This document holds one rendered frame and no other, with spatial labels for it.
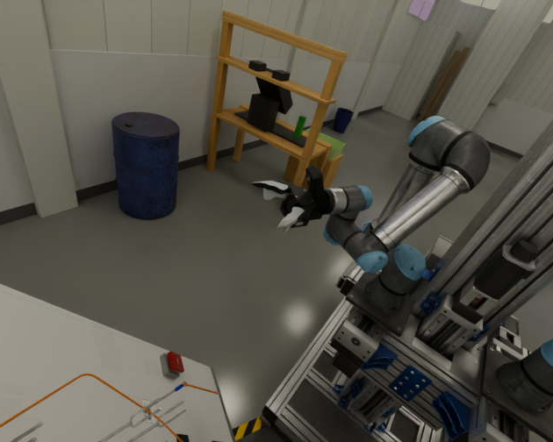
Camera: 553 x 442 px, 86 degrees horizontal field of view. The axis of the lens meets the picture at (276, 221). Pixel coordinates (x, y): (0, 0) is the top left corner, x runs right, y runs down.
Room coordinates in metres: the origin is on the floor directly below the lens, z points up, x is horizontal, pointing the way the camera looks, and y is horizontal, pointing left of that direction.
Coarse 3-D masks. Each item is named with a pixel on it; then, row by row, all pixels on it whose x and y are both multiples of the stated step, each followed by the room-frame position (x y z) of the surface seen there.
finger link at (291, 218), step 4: (292, 208) 0.61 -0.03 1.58; (296, 208) 0.61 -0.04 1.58; (300, 208) 0.62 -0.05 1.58; (292, 212) 0.59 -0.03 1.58; (296, 212) 0.59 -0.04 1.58; (300, 212) 0.60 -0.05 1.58; (288, 216) 0.57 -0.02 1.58; (292, 216) 0.58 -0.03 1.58; (296, 216) 0.58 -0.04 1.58; (280, 220) 0.55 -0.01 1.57; (284, 220) 0.55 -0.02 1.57; (288, 220) 0.56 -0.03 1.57; (292, 220) 0.57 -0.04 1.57; (296, 220) 0.57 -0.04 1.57; (280, 224) 0.54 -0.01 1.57; (284, 224) 0.55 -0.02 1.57; (288, 224) 0.55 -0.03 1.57; (292, 224) 0.57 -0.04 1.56; (288, 228) 0.58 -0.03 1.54; (284, 232) 0.57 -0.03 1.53
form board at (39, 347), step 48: (0, 288) 0.27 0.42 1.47; (0, 336) 0.20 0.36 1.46; (48, 336) 0.25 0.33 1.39; (96, 336) 0.32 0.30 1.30; (0, 384) 0.14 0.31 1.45; (48, 384) 0.18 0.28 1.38; (96, 384) 0.23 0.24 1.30; (144, 384) 0.30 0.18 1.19; (192, 384) 0.41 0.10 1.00; (0, 432) 0.10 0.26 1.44; (48, 432) 0.12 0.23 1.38; (96, 432) 0.16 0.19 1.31; (192, 432) 0.28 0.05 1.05
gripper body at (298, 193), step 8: (296, 192) 0.67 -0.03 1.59; (304, 192) 0.68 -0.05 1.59; (328, 192) 0.71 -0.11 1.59; (288, 200) 0.67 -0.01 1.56; (296, 200) 0.64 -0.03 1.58; (304, 200) 0.65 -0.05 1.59; (312, 200) 0.66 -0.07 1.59; (328, 200) 0.70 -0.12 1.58; (280, 208) 0.68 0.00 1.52; (288, 208) 0.66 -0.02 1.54; (320, 208) 0.70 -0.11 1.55; (328, 208) 0.69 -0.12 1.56; (312, 216) 0.69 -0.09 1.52; (320, 216) 0.71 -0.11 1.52; (304, 224) 0.65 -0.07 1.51
